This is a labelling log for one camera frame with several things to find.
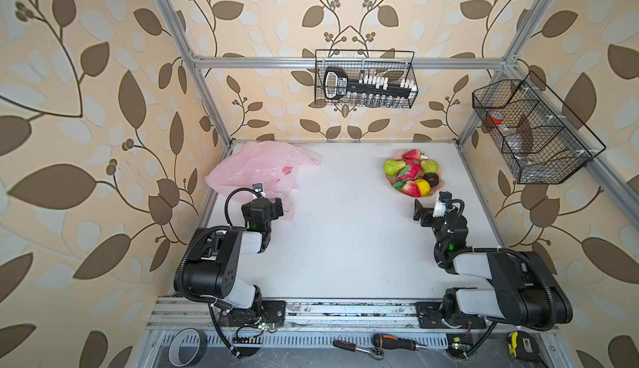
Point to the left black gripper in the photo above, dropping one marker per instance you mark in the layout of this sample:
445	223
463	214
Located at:
274	210

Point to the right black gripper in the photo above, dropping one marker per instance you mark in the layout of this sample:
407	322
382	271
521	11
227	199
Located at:
428	215

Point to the pink plastic bag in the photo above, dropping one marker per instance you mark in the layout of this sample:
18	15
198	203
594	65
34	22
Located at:
274	165

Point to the green toy pear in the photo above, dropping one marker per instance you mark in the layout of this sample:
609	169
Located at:
429	166
393	167

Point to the peach scalloped plastic plate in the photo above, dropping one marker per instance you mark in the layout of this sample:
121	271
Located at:
392	180

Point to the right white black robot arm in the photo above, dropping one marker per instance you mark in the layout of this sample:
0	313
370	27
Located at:
522	290

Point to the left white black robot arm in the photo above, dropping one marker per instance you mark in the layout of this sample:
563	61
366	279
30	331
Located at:
208	271

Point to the red toy peach bottom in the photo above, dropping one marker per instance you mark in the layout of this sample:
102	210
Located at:
408	188

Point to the dark brown toy plum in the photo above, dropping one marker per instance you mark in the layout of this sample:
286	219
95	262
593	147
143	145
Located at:
432	178

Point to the red toy dragon fruit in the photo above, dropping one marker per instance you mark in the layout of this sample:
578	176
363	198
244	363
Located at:
411	171

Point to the red toy strawberry top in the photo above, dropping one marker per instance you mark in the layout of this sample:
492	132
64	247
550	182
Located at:
414	155

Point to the clear bottle red cap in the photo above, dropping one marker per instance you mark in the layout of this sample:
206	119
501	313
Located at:
496	121

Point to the orange black screwdriver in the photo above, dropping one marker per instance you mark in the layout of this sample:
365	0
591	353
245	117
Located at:
389	342

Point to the red black ratchet wrench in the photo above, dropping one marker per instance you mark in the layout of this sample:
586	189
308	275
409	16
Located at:
374	352

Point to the black socket holder tool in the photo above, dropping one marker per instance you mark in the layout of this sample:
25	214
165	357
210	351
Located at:
337	84

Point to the black tape roll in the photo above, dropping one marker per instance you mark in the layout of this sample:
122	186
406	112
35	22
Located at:
187	348

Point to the yellow black tape measure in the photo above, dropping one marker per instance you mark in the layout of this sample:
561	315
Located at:
522	346

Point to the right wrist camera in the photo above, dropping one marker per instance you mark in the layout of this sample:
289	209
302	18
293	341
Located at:
441	206

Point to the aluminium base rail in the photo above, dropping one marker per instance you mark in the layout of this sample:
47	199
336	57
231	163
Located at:
314	323

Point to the black wire basket right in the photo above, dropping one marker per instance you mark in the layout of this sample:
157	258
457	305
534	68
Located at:
556	142

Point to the black wire basket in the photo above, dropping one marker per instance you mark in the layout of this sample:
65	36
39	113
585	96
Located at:
556	142
391	63

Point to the black wire basket centre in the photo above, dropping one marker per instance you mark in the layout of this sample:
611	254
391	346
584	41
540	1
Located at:
391	63

